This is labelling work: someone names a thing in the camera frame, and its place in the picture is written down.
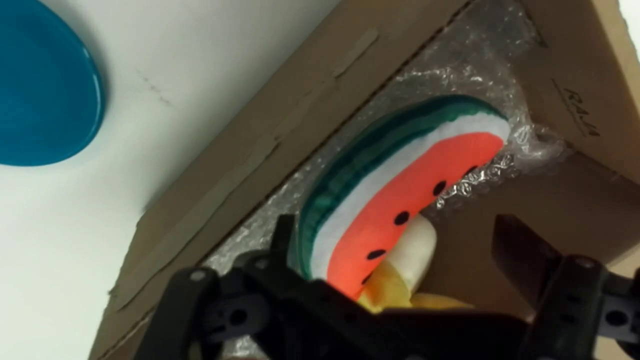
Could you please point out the blue round plate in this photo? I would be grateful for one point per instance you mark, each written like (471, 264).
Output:
(40, 86)

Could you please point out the plush watermelon slice toy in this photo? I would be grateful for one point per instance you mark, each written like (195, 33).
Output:
(413, 187)

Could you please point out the cream yellow plush toy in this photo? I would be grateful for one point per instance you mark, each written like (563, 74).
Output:
(410, 263)

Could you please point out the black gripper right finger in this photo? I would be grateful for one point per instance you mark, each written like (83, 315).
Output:
(527, 267)

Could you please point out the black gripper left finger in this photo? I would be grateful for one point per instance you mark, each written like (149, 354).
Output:
(193, 306)

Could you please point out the brown cardboard box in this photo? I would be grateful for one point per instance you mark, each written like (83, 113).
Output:
(266, 126)

